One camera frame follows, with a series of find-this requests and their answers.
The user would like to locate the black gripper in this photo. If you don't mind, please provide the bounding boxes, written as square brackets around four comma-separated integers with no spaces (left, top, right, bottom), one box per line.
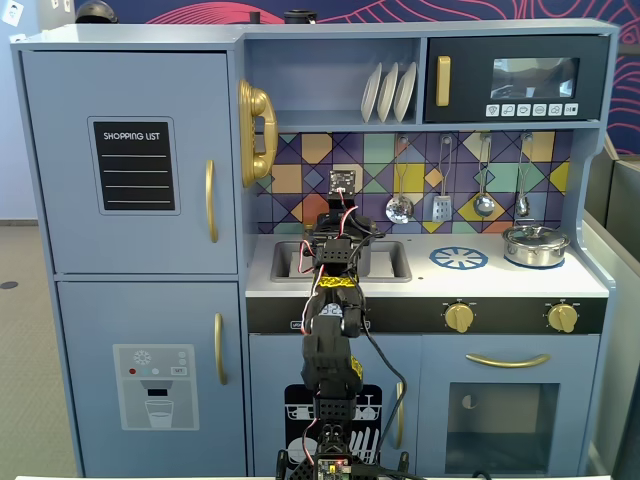
[307,212,387,277]

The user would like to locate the shiny metal pot lid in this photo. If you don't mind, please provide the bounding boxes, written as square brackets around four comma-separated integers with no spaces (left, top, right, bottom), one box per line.
[501,223,571,247]

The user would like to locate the metal skimmer spoon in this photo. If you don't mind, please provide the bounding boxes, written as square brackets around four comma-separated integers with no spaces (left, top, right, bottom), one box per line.
[384,134,417,224]

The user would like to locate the gray toy sink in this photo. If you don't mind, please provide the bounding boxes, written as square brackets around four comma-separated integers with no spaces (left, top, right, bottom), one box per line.
[269,239,413,284]

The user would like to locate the metal slotted spatula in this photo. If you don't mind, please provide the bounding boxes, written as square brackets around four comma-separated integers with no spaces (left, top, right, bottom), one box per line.
[431,133,458,223]

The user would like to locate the blue burner print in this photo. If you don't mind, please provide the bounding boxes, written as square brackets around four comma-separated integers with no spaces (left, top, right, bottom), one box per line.
[428,245,490,272]

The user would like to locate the white plate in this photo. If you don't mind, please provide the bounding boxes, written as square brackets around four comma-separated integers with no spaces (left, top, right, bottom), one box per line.
[392,60,418,123]
[375,61,401,124]
[360,62,384,124]

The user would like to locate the metal ladle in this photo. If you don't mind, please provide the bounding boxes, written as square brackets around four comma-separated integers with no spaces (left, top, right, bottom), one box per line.
[472,131,497,219]

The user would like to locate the gold stove knob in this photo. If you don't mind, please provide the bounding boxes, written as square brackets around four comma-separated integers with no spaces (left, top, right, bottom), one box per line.
[546,302,580,334]
[444,301,476,333]

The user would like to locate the gold toy telephone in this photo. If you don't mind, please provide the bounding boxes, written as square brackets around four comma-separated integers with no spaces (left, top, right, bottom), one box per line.
[237,78,280,189]

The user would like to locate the blue oven door with window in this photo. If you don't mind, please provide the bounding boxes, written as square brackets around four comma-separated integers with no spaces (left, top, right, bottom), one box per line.
[416,334,602,477]

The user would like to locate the small metal spoon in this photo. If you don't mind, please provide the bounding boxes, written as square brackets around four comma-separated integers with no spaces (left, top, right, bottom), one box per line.
[515,131,535,218]

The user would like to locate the black microwave door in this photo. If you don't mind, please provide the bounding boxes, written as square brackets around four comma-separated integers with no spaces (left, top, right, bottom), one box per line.
[423,34,612,124]

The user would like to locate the black shopping list board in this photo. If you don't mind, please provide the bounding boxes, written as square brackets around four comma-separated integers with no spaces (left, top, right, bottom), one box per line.
[92,121,177,212]

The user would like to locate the blue toy kitchen unit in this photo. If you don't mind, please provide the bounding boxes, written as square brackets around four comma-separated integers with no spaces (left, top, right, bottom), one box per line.
[9,18,621,479]

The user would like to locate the gray side cabinet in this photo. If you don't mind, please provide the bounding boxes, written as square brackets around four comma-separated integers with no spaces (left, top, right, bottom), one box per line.
[581,144,640,480]

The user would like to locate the blue fridge door with dispenser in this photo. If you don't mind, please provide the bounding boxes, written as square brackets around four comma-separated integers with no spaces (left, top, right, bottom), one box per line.
[55,280,250,478]

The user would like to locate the blue fridge door with list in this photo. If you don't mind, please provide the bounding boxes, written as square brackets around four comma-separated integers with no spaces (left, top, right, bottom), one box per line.
[20,49,239,276]

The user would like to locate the black rounded helmet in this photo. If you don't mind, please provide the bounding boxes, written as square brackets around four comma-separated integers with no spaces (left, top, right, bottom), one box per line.
[74,0,120,24]

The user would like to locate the small wrist camera board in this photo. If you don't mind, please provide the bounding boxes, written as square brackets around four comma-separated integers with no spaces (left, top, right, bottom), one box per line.
[328,169,358,211]

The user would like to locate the red and white servo wire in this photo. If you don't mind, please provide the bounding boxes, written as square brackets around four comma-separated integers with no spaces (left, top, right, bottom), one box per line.
[296,188,362,279]

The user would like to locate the long gold fridge door handle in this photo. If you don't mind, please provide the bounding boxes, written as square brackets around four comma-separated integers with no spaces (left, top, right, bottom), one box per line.
[204,159,221,245]

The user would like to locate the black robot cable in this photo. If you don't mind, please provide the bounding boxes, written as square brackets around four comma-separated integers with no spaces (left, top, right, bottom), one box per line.
[363,327,407,461]

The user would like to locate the gold microwave handle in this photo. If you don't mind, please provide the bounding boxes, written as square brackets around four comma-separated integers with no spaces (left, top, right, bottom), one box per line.
[435,55,452,108]

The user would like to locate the short gold fridge door handle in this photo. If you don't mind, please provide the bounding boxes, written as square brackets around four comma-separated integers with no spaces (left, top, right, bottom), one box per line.
[213,312,229,387]

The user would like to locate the gold dishwasher handle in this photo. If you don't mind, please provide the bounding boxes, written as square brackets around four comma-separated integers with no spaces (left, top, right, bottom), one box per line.
[391,381,406,451]

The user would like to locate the white wall outlet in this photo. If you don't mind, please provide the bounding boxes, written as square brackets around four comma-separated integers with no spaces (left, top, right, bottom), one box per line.
[0,0,25,27]

